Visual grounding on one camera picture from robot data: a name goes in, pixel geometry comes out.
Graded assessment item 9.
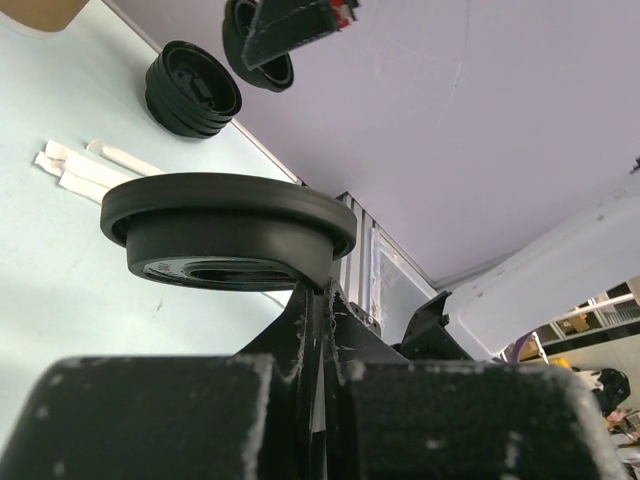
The wrapped straw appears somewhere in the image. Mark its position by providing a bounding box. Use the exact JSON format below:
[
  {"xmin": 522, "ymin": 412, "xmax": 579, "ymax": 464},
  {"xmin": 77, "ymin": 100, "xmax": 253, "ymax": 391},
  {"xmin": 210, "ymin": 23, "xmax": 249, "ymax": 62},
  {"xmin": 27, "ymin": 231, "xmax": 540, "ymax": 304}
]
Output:
[
  {"xmin": 86, "ymin": 139, "xmax": 164, "ymax": 177},
  {"xmin": 34, "ymin": 140, "xmax": 133, "ymax": 188},
  {"xmin": 58, "ymin": 171, "xmax": 110, "ymax": 205}
]

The black cup lid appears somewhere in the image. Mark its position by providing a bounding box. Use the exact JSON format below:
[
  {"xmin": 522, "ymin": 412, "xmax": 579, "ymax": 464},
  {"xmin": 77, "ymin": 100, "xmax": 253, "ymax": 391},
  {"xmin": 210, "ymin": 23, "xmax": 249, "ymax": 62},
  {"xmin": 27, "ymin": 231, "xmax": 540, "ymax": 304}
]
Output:
[{"xmin": 100, "ymin": 173, "xmax": 357, "ymax": 292}]

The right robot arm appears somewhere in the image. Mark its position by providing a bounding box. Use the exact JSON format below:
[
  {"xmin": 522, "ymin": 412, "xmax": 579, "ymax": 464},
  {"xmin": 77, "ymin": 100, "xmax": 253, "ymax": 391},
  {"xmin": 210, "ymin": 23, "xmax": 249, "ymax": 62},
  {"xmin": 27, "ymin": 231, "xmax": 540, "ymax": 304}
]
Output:
[{"xmin": 223, "ymin": 1, "xmax": 639, "ymax": 361}]

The stack of paper cups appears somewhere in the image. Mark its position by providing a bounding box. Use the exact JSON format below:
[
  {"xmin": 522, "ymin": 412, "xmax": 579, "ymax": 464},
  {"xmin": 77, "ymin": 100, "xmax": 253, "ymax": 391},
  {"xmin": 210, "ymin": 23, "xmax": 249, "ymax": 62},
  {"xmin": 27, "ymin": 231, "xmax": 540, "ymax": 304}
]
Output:
[{"xmin": 1, "ymin": 0, "xmax": 89, "ymax": 33}]

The aluminium frame rail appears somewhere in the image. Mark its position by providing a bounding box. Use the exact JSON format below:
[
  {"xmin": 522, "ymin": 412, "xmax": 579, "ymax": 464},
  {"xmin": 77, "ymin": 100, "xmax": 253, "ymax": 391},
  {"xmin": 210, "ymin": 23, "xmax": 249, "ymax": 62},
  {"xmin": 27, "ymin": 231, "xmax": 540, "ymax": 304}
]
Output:
[{"xmin": 332, "ymin": 193, "xmax": 437, "ymax": 344}]

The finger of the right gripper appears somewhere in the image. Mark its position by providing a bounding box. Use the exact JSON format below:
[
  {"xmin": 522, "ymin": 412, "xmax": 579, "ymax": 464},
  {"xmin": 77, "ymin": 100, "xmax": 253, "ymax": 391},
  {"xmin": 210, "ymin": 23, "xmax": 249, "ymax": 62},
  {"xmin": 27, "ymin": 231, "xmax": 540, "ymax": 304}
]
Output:
[{"xmin": 241, "ymin": 0, "xmax": 360, "ymax": 69}]

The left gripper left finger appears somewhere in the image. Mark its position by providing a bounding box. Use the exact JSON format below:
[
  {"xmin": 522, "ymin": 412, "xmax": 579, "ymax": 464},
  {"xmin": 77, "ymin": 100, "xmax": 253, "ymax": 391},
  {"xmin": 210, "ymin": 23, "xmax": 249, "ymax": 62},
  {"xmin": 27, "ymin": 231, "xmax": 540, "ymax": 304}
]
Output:
[{"xmin": 234, "ymin": 287, "xmax": 313, "ymax": 479}]

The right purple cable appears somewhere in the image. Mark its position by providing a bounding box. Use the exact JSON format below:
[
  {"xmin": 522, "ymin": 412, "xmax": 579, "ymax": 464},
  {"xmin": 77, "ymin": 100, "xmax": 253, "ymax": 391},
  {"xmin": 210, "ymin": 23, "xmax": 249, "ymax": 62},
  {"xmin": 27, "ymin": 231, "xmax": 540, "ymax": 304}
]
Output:
[{"xmin": 507, "ymin": 333, "xmax": 539, "ymax": 362}]

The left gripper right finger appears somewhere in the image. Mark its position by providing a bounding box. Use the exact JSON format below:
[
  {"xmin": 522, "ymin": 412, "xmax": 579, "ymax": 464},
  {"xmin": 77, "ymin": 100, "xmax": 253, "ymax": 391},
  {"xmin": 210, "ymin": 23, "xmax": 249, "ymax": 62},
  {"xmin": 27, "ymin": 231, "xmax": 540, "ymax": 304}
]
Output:
[{"xmin": 322, "ymin": 279, "xmax": 409, "ymax": 479}]

